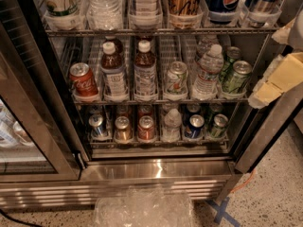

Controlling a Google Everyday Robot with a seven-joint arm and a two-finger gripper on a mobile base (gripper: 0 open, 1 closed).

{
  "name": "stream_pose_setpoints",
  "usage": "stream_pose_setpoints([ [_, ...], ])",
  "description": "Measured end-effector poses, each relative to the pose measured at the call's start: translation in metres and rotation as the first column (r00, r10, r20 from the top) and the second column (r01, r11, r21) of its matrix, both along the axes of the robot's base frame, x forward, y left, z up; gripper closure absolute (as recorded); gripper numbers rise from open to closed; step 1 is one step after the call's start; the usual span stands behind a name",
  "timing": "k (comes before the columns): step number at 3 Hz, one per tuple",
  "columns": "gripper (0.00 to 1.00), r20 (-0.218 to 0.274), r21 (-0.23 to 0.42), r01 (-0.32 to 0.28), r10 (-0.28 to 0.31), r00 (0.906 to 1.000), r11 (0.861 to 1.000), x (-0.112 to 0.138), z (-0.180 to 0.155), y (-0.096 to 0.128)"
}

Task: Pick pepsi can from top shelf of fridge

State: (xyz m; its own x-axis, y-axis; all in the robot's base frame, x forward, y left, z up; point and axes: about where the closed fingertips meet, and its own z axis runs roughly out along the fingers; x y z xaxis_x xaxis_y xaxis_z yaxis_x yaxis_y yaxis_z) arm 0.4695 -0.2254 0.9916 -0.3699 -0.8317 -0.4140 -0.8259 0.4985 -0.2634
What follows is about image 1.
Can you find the foam padded gripper finger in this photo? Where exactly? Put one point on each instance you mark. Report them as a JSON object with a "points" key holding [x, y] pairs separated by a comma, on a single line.
{"points": [[284, 34]]}

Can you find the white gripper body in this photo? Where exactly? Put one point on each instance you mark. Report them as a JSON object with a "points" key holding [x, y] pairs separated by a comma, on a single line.
{"points": [[296, 32]]}

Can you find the yellow foam padded gripper finger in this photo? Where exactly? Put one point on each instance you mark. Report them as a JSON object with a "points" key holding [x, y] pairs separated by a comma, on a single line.
{"points": [[282, 75]]}

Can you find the right fridge door edge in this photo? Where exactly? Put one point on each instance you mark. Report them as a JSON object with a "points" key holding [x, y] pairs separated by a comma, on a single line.
{"points": [[274, 124]]}

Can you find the front green can middle shelf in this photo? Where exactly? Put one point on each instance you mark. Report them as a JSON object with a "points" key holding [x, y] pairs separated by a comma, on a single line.
{"points": [[234, 83]]}

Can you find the rear green can middle shelf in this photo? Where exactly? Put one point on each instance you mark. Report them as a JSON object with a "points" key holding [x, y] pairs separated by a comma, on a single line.
{"points": [[232, 54]]}

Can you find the rear water bottle middle shelf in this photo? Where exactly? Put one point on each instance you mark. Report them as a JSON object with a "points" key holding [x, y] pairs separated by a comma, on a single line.
{"points": [[204, 44]]}

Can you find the front water bottle middle shelf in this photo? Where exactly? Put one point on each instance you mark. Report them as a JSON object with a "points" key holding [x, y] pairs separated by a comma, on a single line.
{"points": [[209, 67]]}

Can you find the green can bottom shelf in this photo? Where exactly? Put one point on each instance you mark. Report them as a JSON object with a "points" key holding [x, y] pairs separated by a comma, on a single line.
{"points": [[219, 125]]}

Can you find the brown patterned can top shelf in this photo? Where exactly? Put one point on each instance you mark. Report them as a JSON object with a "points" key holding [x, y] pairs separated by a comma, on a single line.
{"points": [[182, 13]]}

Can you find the white green can middle shelf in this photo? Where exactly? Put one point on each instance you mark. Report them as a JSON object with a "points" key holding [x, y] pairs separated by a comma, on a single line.
{"points": [[176, 81]]}

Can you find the blue pepsi can bottom shelf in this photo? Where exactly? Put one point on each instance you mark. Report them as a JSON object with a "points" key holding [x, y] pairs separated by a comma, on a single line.
{"points": [[194, 126]]}

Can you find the water bottle bottom shelf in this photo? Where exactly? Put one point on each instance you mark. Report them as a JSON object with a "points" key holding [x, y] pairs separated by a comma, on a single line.
{"points": [[171, 126]]}

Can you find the stainless steel fridge body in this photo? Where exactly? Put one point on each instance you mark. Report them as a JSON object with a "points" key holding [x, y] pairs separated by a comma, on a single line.
{"points": [[203, 167]]}

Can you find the white labelled bottle top shelf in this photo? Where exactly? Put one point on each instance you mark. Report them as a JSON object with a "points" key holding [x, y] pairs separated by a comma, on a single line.
{"points": [[145, 13]]}

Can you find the red can bottom shelf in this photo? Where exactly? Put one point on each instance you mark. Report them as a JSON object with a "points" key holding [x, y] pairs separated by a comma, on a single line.
{"points": [[146, 128]]}

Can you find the gold can bottom shelf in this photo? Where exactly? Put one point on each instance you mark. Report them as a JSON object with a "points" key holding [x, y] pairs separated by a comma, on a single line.
{"points": [[123, 128]]}

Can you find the clear water bottle top shelf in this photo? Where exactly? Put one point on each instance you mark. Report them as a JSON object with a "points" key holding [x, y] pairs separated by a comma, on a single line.
{"points": [[104, 15]]}

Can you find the blue silver can bottom left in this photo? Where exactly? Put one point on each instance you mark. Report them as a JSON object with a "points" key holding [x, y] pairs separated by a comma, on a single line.
{"points": [[98, 126]]}

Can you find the red coca-cola can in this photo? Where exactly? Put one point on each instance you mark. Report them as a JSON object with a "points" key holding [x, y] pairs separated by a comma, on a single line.
{"points": [[84, 84]]}

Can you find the white green can top left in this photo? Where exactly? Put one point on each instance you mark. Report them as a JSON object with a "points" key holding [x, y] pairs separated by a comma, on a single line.
{"points": [[62, 13]]}

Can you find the left glass fridge door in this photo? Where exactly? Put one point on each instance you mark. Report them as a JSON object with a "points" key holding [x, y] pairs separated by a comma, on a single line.
{"points": [[33, 90]]}

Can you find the front middle iced tea bottle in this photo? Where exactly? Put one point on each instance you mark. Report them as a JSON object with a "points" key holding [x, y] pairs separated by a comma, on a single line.
{"points": [[145, 76]]}

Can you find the iced tea bottle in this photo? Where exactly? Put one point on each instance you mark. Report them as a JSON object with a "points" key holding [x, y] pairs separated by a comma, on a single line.
{"points": [[117, 42], [145, 76], [114, 73]]}

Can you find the blue tape cross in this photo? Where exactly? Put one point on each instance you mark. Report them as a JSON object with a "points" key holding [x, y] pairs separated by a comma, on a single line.
{"points": [[220, 208]]}

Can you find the rear left iced tea bottle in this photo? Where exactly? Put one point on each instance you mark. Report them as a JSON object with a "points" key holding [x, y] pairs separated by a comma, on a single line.
{"points": [[117, 42]]}

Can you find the front left iced tea bottle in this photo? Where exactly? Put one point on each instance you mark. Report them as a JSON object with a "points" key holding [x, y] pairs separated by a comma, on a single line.
{"points": [[114, 73]]}

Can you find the clear plastic bag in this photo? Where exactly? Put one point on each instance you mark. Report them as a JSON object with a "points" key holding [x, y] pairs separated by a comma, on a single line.
{"points": [[145, 208]]}

